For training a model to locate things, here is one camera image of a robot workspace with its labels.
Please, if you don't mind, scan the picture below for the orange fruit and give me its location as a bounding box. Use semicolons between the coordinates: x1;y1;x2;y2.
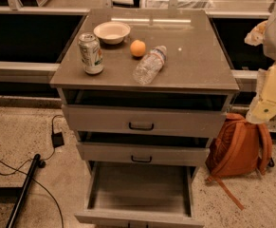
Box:
130;40;146;57

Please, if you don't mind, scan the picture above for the white green soda can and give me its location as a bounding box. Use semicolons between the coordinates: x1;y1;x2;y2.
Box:
78;32;103;75

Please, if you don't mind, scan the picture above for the top drawer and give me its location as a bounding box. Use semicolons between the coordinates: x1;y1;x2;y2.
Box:
62;90;228;138

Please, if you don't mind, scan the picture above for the metal railing frame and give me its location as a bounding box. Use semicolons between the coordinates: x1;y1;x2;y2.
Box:
0;0;276;84

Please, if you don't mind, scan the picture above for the black power adapter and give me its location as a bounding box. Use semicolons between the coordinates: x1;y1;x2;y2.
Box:
51;132;64;148

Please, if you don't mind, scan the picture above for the black cable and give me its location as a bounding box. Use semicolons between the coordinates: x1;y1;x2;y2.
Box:
0;114;65;228

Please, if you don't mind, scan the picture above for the white bowl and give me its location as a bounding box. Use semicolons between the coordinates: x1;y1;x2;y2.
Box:
93;21;131;45

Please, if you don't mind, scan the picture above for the bottom drawer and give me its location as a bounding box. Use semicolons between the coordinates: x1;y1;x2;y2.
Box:
75;162;204;228

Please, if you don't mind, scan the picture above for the orange backpack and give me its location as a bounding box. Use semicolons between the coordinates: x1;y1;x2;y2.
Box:
206;113;272;210

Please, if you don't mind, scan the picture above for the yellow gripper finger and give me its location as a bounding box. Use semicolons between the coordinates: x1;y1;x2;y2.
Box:
244;21;267;47
246;95;276;124

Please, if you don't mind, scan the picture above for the middle drawer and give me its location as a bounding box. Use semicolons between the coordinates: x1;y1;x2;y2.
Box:
77;133;209;166

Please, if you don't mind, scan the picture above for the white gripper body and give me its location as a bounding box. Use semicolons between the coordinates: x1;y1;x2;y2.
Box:
257;62;276;106

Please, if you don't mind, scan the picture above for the black pole on floor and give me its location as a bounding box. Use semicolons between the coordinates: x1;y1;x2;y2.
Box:
6;154;41;228

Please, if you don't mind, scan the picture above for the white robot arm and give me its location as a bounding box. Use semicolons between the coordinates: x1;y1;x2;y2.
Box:
245;5;276;124

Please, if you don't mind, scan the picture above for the grey drawer cabinet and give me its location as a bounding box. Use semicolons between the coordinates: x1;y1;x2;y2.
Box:
51;9;239;228

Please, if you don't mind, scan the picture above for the clear plastic water bottle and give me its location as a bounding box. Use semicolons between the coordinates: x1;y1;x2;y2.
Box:
133;46;167;86

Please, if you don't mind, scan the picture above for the drawer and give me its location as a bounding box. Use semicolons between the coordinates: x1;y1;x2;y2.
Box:
75;162;204;228
62;90;228;138
77;133;209;166

